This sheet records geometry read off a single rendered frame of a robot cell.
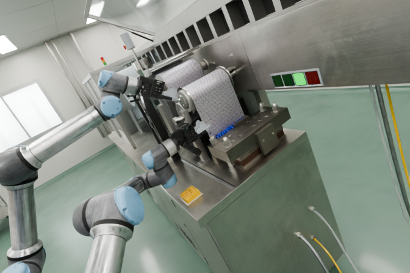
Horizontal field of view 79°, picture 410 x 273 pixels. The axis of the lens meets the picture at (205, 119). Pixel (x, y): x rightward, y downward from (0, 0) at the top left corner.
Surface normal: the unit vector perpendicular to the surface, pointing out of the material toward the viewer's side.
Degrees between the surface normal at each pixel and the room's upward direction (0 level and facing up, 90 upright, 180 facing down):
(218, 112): 90
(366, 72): 90
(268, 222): 90
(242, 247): 90
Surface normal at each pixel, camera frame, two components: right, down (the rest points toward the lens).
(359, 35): -0.78, 0.49
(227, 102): 0.48, 0.07
